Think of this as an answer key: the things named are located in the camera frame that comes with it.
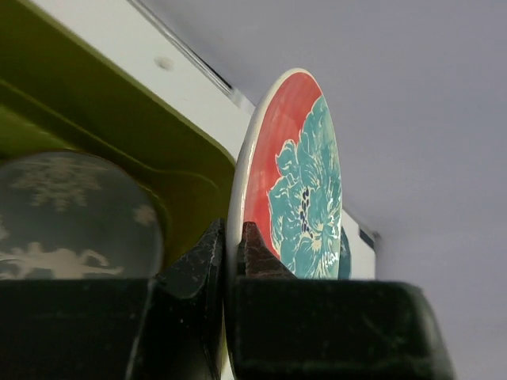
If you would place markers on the right black table label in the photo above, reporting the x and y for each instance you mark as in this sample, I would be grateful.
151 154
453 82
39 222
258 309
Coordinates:
367 238

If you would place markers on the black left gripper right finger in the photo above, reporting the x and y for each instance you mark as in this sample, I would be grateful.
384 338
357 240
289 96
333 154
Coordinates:
282 327

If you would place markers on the red plate with teal flower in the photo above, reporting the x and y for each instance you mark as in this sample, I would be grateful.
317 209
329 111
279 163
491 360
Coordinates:
287 179

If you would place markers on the teal scalloped plate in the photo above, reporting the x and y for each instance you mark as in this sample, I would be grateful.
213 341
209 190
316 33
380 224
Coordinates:
345 259

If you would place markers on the green plastic bin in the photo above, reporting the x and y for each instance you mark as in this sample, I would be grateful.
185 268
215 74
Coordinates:
58 93

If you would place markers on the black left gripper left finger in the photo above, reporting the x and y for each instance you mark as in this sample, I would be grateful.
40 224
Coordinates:
167 327

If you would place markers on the grey plate with white deer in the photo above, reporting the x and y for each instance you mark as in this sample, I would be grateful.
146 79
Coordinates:
68 215

